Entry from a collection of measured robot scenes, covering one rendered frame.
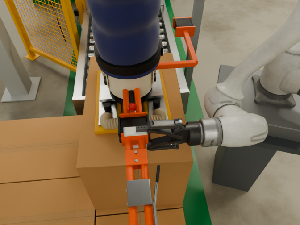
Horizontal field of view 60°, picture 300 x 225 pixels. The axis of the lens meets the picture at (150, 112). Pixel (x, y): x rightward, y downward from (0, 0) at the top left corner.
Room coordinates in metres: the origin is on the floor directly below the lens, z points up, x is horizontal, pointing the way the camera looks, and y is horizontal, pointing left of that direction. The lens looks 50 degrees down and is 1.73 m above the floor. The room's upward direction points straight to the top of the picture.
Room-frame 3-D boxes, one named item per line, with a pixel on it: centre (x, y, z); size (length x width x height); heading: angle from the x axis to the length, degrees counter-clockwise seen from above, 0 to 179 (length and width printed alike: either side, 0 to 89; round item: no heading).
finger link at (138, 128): (0.45, 0.02, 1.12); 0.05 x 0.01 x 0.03; 95
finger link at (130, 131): (0.45, 0.04, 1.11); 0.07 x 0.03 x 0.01; 95
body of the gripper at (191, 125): (0.46, -0.11, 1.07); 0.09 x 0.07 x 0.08; 95
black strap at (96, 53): (0.73, 0.07, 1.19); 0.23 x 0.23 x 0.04
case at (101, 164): (0.73, 0.07, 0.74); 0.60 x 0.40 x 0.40; 4
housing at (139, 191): (0.27, 0.03, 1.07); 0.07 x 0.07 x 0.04; 6
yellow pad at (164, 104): (0.74, -0.02, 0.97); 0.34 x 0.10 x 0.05; 6
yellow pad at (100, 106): (0.72, 0.17, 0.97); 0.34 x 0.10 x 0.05; 6
